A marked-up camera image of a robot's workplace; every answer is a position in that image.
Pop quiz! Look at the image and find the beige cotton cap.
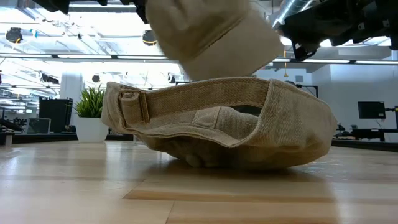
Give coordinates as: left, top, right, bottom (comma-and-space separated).
101, 77, 338, 171
144, 0, 285, 82

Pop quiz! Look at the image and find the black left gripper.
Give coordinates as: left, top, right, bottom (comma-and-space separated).
95, 0, 149, 24

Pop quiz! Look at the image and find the grey bordered monitor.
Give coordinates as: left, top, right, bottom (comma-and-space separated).
25, 117, 52, 135

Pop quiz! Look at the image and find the overhead frame light bar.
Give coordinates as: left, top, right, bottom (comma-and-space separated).
0, 53, 398, 65

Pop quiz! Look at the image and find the black cabinet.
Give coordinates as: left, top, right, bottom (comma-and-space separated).
39, 96, 74, 134

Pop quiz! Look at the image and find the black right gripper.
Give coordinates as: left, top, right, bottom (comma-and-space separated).
279, 0, 398, 62

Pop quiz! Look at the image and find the silver spiral ceiling duct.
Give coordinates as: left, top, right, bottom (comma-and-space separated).
272, 0, 312, 29

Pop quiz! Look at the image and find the dark background desk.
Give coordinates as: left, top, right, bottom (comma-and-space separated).
334, 124, 398, 142

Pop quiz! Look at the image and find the black monitor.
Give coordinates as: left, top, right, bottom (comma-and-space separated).
357, 101, 386, 120

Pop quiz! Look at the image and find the black background rig frame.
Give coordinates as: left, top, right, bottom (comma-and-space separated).
289, 81, 320, 99

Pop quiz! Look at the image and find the black hanging ceiling box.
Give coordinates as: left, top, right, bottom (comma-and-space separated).
40, 73, 60, 85

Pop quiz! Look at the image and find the green plant in white pot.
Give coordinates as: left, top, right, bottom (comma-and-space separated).
73, 85, 109, 143

